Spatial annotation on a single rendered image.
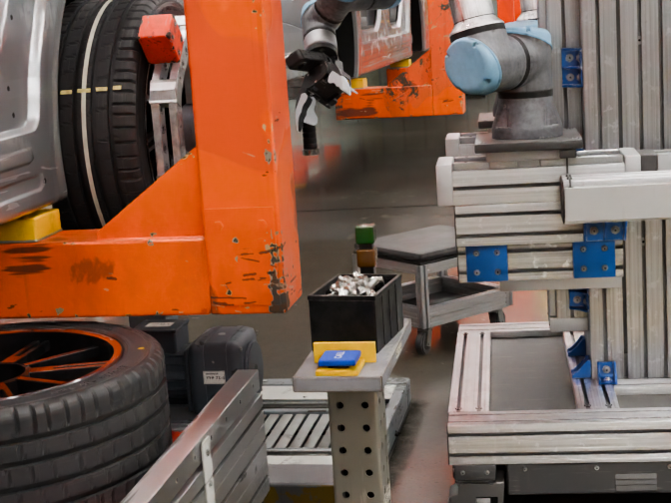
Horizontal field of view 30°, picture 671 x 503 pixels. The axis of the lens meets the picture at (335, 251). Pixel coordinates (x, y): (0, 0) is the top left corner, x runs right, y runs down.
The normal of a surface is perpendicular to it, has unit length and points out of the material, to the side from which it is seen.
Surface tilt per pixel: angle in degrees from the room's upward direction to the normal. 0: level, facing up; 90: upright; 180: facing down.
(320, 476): 0
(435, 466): 0
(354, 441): 90
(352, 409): 90
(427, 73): 90
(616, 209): 90
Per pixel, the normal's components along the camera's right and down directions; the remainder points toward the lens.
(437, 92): -0.18, 0.20
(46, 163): 0.98, -0.03
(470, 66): -0.66, 0.31
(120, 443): 0.83, 0.05
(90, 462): 0.69, 0.10
